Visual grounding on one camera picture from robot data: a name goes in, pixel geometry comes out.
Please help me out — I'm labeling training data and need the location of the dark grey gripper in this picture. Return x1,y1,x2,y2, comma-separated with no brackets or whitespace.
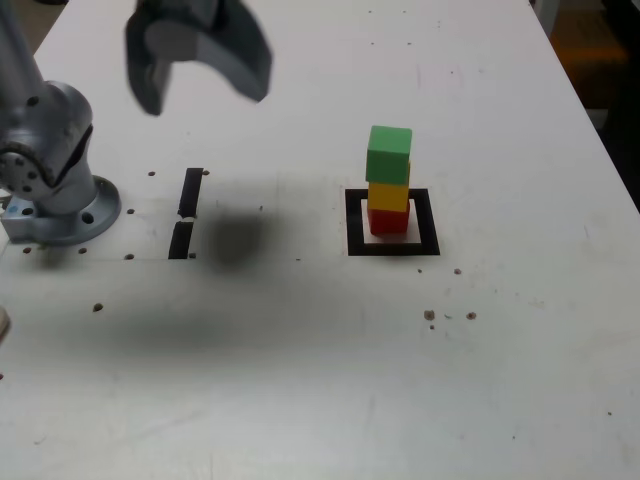
124,0,276,117

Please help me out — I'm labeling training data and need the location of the green cube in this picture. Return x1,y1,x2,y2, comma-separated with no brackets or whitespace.
364,125,414,185

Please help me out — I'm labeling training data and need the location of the yellow cube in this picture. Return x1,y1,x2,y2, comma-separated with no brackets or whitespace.
368,160,413,214

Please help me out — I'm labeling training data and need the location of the red cube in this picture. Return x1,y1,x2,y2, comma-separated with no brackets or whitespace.
367,199,412,237

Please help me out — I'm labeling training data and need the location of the black tape square outline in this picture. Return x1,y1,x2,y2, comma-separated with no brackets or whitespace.
344,188,441,257

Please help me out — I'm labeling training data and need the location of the black tape strip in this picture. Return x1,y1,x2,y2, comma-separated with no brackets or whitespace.
168,167,205,260

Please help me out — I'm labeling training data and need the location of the dark object with yellow band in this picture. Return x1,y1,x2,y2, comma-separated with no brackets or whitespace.
549,9,629,66

